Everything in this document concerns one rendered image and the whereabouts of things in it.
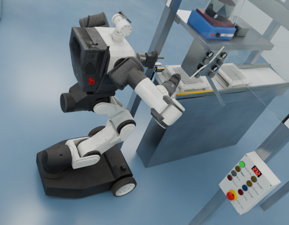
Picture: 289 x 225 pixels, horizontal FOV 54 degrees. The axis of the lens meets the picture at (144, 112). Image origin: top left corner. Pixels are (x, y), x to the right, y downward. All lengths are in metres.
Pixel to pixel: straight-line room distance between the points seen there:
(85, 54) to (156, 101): 0.40
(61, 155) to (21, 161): 0.47
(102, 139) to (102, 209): 0.53
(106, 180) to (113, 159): 0.19
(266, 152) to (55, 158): 1.31
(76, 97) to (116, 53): 0.38
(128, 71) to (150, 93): 0.15
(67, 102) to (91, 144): 0.54
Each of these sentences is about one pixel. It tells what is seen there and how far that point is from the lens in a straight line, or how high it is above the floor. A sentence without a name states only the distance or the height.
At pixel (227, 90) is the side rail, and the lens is 2.16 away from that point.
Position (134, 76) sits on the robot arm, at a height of 1.22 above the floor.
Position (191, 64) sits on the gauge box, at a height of 1.17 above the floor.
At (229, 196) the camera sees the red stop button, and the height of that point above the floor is 0.95.
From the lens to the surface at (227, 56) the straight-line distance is 1.42.
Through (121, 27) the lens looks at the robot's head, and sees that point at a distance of 1.41.
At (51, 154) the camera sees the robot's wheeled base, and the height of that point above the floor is 0.35.
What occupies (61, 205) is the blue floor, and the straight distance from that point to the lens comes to 2.20.
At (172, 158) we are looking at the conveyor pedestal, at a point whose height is 0.06.
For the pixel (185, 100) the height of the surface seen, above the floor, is 0.87.
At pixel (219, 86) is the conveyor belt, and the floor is 0.89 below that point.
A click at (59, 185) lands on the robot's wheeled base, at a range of 2.08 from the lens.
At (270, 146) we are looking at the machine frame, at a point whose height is 1.23.
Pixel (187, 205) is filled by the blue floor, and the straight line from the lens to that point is 2.50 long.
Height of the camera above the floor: 1.94
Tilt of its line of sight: 40 degrees down
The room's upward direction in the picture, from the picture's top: 24 degrees clockwise
